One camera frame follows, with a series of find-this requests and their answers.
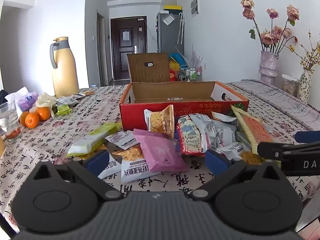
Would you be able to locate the red blue noodle bag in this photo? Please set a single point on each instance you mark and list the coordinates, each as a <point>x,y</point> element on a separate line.
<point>192,137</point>

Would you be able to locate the green white snack packet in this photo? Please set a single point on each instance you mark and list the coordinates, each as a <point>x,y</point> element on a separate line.
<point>90,142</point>

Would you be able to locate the cream rubber glove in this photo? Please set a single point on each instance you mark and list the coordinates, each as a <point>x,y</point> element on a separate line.
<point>45,101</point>

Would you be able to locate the small silver snack packet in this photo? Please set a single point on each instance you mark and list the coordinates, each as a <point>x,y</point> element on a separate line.
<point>225,117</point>

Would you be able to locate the red gift bag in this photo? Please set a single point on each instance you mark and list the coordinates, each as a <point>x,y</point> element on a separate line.
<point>172,76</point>

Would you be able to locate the yellow flower branches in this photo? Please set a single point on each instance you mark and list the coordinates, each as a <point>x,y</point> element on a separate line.
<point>310,57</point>

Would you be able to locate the yellow box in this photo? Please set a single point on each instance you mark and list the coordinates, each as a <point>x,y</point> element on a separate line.
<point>171,7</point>

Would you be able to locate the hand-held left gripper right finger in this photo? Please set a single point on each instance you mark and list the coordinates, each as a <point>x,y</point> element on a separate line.
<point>215,158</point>

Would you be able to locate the small brown snack packet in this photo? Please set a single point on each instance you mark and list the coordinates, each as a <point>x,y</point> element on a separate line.
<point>88,93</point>

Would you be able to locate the red cardboard box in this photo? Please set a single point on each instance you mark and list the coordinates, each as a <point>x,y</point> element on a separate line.
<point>135,115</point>

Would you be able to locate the dried pink roses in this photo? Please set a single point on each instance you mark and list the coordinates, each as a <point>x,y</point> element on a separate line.
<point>268,37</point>

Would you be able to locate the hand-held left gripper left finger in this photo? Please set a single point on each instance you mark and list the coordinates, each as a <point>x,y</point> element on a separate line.
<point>97,160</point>

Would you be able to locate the yellow bag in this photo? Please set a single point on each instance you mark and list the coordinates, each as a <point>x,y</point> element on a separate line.
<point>174,65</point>

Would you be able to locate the white folded umbrella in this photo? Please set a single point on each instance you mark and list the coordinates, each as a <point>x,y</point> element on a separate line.
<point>180,27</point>

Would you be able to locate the white grey snack packet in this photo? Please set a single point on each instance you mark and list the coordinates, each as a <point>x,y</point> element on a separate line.
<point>122,140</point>

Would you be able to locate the pale pink dried grass bundle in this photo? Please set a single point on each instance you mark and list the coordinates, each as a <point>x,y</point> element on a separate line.
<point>195,56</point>

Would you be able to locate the pink snack packet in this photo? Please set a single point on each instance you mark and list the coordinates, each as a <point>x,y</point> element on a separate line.
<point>150,132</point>
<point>160,152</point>

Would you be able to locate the brown wooden chair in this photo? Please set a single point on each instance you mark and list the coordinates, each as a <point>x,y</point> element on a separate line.
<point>150,75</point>

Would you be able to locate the grey patterned cloth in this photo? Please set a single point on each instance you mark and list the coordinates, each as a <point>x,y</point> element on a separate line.
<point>275,100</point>

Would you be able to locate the large silver snack packet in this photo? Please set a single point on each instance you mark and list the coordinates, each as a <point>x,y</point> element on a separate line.
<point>222,131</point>

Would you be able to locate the white wall panel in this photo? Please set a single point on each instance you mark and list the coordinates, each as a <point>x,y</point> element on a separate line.
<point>195,6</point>

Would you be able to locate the white cracker picture snack packet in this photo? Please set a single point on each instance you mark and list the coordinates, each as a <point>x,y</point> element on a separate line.
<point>132,170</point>

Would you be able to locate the small white snack packet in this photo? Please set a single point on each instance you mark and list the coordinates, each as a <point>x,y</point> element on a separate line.
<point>66,100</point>

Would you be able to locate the white black text snack packet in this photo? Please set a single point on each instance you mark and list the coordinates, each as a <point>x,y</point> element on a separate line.
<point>111,166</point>

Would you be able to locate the orange cracker snack packet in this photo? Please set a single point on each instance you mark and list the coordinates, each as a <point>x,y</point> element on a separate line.
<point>160,121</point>

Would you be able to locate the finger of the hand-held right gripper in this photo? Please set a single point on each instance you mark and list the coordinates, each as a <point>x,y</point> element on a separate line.
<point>308,136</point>
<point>272,150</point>

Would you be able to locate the yellow thermos jug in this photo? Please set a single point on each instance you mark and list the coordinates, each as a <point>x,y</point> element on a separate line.
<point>65,72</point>

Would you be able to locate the purple tissue pack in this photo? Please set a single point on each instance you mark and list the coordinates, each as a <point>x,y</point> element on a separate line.
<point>26,102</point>

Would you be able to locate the glass jar with grains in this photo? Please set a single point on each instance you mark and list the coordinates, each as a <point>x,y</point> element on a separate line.
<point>289,86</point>

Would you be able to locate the small green snack packet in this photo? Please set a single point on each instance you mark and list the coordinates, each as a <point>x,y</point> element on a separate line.
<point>63,109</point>

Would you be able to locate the blue plastic object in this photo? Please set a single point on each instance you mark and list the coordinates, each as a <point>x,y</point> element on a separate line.
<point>178,58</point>

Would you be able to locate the white packet with cracker window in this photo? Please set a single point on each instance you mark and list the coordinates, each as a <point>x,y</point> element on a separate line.
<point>250,157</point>

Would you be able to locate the grey interior door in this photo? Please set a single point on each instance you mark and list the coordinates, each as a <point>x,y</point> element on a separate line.
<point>101,52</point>

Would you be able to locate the dark brown entrance door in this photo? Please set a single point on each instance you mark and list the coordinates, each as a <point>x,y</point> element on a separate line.
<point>127,52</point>

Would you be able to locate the pink ribbed vase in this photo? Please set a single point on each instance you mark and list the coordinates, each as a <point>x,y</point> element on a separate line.
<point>268,67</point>

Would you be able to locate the dark cloth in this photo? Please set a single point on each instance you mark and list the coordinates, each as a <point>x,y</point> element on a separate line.
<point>3,96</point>

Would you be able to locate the floral patterned vase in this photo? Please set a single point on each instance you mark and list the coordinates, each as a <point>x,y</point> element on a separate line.
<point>304,87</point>

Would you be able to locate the glass cup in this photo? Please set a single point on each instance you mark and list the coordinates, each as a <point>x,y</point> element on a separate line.
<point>8,122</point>

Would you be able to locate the orange fruit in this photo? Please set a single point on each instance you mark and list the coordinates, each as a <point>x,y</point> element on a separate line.
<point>23,118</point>
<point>43,113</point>
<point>32,120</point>

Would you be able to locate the grey refrigerator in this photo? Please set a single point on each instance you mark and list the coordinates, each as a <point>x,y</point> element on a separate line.
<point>167,35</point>

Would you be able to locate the small dark snack packet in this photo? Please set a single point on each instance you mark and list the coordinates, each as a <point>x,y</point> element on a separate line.
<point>78,96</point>

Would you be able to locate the long orange yellow snack packet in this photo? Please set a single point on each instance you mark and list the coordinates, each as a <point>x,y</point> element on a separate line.
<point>252,127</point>

